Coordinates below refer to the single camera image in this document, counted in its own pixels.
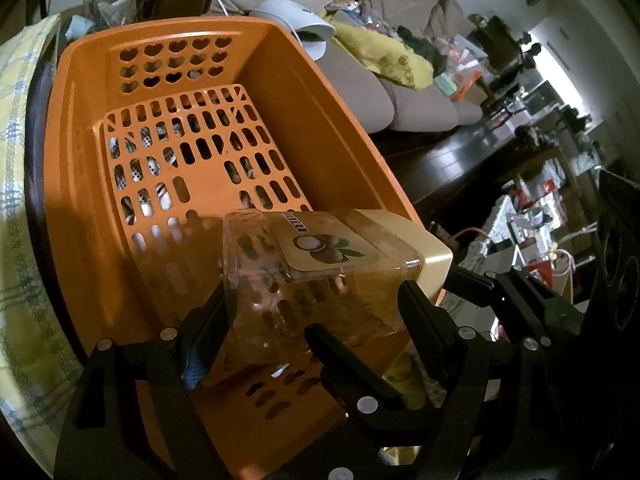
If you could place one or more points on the brown sofa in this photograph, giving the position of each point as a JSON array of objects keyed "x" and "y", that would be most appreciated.
[{"x": 379, "y": 103}]

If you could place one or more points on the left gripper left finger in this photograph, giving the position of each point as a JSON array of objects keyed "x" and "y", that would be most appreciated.
[{"x": 189, "y": 351}]

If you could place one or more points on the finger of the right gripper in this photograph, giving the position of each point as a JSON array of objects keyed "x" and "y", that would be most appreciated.
[
  {"x": 349, "y": 380},
  {"x": 471, "y": 286}
]

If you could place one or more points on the white dome device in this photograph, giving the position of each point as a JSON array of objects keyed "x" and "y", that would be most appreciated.
[{"x": 309, "y": 30}]

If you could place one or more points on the clear jar gold lid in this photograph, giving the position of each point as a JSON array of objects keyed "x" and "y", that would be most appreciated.
[{"x": 285, "y": 270}]

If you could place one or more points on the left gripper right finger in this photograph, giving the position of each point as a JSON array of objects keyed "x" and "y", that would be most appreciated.
[{"x": 449, "y": 353}]

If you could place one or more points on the yellow plaid tablecloth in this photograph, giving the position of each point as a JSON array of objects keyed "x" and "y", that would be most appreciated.
[{"x": 39, "y": 370}]

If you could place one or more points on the yellow cloth bag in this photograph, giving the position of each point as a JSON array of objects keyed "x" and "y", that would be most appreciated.
[{"x": 384, "y": 56}]

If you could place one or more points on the orange plastic basket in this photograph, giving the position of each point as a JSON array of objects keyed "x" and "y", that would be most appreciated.
[{"x": 157, "y": 132}]

